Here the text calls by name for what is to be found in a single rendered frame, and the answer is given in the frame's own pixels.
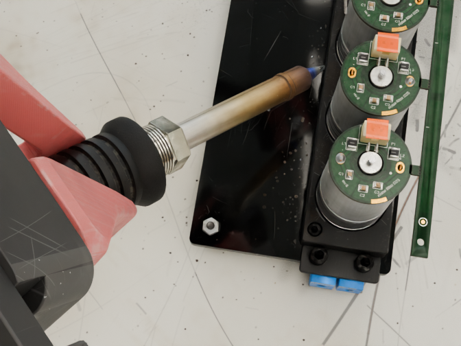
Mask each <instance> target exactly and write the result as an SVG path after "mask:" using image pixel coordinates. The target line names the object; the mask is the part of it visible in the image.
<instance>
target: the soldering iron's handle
mask: <svg viewBox="0 0 461 346"><path fill-rule="evenodd" d="M48 158H50V159H53V160H54V161H57V162H59V163H61V164H63V165H65V166H67V167H68V168H71V169H72V170H75V171H76V172H79V173H80V174H83V175H85V176H87V177H89V178H91V179H93V180H94V181H97V182H98V183H101V184H102V185H105V186H106V187H109V188H111V189H113V190H115V191H116V192H118V193H120V194H121V195H123V196H125V197H126V198H128V199H129V200H131V201H132V202H133V203H134V205H138V206H142V207H147V206H150V205H152V204H153V203H155V202H157V201H159V200H160V199H161V198H162V197H163V196H164V194H165V190H166V174H165V168H164V165H163V161H162V159H161V156H160V154H159V152H158V150H157V148H156V146H155V144H154V142H153V141H152V139H151V138H150V136H149V135H148V134H147V133H146V132H145V130H144V129H143V128H142V127H141V126H140V125H139V124H137V123H136V122H135V121H134V120H132V119H130V118H128V117H117V118H114V119H112V120H110V121H109V122H106V123H105V124H104V125H103V127H102V129H101V131H100V133H99V134H97V135H95V136H93V137H92V138H88V139H86V140H84V141H82V142H81V143H77V144H75V145H74V146H71V147H70V148H68V149H64V150H62V151H60V152H58V153H57V154H54V155H51V156H50V157H48Z"/></svg>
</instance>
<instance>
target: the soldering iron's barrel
mask: <svg viewBox="0 0 461 346"><path fill-rule="evenodd" d="M311 81H312V78H311V74H310V72H309V71H308V70H307V69H306V68H304V67H302V66H295V67H293V68H291V69H289V70H287V71H285V72H283V73H278V74H276V75H275V76H274V77H273V78H270V79H269V80H266V81H265V82H262V83H260V84H258V85H256V86H254V87H252V88H250V89H248V90H246V91H244V92H241V93H239V94H237V95H235V96H233V97H231V98H229V99H227V100H225V101H223V102H220V103H219V104H216V105H215V106H212V107H211V108H208V109H206V110H204V111H202V112H200V113H198V114H196V115H194V116H192V117H190V118H188V119H185V120H183V121H181V122H179V123H177V124H175V123H174V122H172V121H170V120H169V119H167V118H166V117H164V116H160V117H158V118H156V119H154V120H152V121H150V122H149V123H148V125H145V126H143V127H142V128H143V129H144V130H145V132H146V133H147V134H148V135H149V136H150V138H151V139H152V141H153V142H154V144H155V146H156V148H157V150H158V152H159V154H160V156H161V159H162V161H163V165H164V168H165V174H166V175H170V174H172V173H174V172H176V171H178V170H180V169H182V167H183V166H184V164H185V163H186V162H187V160H188V158H189V157H190V155H191V151H190V149H192V148H194V147H196V146H198V145H200V144H201V143H204V142H205V141H208V140H210V139H212V138H214V137H216V136H218V135H220V134H222V133H223V132H226V131H227V130H230V129H231V128H233V127H235V126H237V125H239V124H241V123H243V122H245V121H247V120H249V119H251V118H253V117H255V116H257V115H259V114H261V113H263V112H265V111H267V110H268V109H270V108H272V107H274V106H276V105H278V104H280V103H282V102H286V101H288V100H290V99H292V98H293V97H294V96H296V95H298V94H300V93H302V92H304V91H306V90H307V89H309V88H310V86H311Z"/></svg>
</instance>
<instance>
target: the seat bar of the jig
mask: <svg viewBox="0 0 461 346"><path fill-rule="evenodd" d="M345 15H346V14H345V13H344V0H334V4H333V14H332V19H331V28H330V33H329V42H328V47H327V57H326V62H325V69H324V76H323V82H322V91H321V96H320V105H319V111H318V120H317V125H316V134H315V139H314V148H313V154H312V160H311V169H310V174H309V183H308V188H307V197H306V203H305V212H304V217H303V226H302V231H301V237H300V245H301V246H303V245H305V246H313V247H315V246H323V247H325V248H326V249H331V250H336V251H344V252H349V253H357V254H362V253H367V254H370V255H371V256H375V257H380V258H383V257H384V256H385V255H386V254H387V253H388V250H389V243H390V232H391V226H392V214H393V207H394V200H393V201H392V202H391V203H390V204H389V206H388V208H387V209H386V210H385V211H384V212H383V214H382V215H381V216H380V218H379V219H378V220H377V221H376V223H375V224H374V225H372V226H371V227H369V228H367V229H363V230H359V231H346V230H343V229H339V228H337V227H335V226H333V225H332V224H330V223H329V222H328V221H327V220H326V219H325V218H324V217H323V216H322V214H321V213H320V211H319V209H318V206H317V204H316V188H317V185H318V182H319V180H320V177H321V175H322V172H323V170H324V169H325V166H326V164H327V161H328V159H329V154H330V151H331V148H332V146H333V144H334V140H333V139H332V138H331V136H330V134H329V131H328V130H327V125H326V115H327V111H328V109H329V105H330V103H331V99H332V97H333V94H334V92H335V88H336V86H337V83H338V80H339V78H340V72H341V68H342V65H341V63H340V61H339V60H338V56H337V54H336V48H335V46H336V43H337V41H338V36H339V34H340V30H341V27H342V23H343V20H344V17H345ZM403 118H404V116H403ZM403 118H402V119H401V121H400V123H399V125H398V127H397V129H396V130H395V133H396V134H398V136H400V138H401V135H402V129H403Z"/></svg>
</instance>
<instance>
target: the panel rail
mask: <svg viewBox="0 0 461 346"><path fill-rule="evenodd" d="M429 2H430V4H429V6H430V7H431V8H437V10H436V22H435V29H434V41H433V48H432V61H431V67H430V74H429V80H428V79H422V78H421V79H420V80H421V83H419V84H420V85H421V89H425V90H428V93H427V106H426V112H425V125H424V131H423V143H422V150H421V162H420V165H412V169H410V170H412V171H411V172H410V171H409V173H410V174H411V175H412V176H418V189H417V195H416V207H415V214H414V226H413V234H412V245H411V253H410V256H412V257H421V258H425V259H427V258H428V253H429V240H430V233H431V225H432V213H433V206H434V192H435V186H436V173H437V165H438V153H439V145H440V132H441V126H442V112H443V105H444V98H445V85H446V78H447V65H448V58H449V45H450V38H451V25H452V18H453V5H454V0H430V1H429ZM429 2H428V3H429ZM418 239H422V240H423V241H424V244H423V245H422V246H421V245H419V244H418V242H417V240H418Z"/></svg>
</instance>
